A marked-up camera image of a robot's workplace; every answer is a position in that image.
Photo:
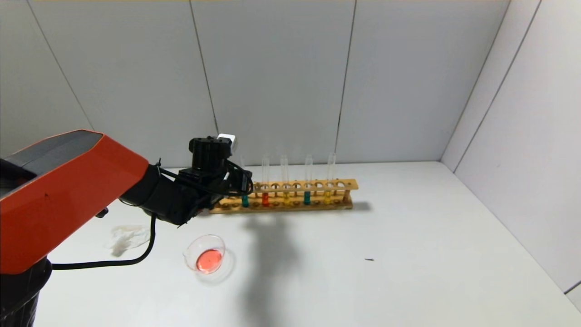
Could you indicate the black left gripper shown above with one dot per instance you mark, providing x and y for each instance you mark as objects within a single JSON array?
[{"x": 245, "y": 180}]

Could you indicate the glass test tube blue liquid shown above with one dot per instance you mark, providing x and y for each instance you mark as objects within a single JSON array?
[
  {"x": 307, "y": 197},
  {"x": 245, "y": 201}
]

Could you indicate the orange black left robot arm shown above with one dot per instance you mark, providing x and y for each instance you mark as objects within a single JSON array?
[{"x": 68, "y": 190}]

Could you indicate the glass test tube red liquid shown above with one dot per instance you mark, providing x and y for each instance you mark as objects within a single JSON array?
[{"x": 265, "y": 199}]

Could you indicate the glass test tube yellow liquid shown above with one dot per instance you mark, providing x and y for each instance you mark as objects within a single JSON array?
[
  {"x": 286, "y": 198},
  {"x": 327, "y": 196}
]

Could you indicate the wooden test tube rack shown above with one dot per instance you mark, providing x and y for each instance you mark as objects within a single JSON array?
[{"x": 295, "y": 209}]

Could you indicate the clear glass dish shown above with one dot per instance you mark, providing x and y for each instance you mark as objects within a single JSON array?
[{"x": 209, "y": 259}]

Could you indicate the crumpled white tissue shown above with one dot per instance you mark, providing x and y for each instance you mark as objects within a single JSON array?
[{"x": 122, "y": 236}]

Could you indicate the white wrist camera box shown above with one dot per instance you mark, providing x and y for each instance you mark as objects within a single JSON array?
[{"x": 227, "y": 138}]

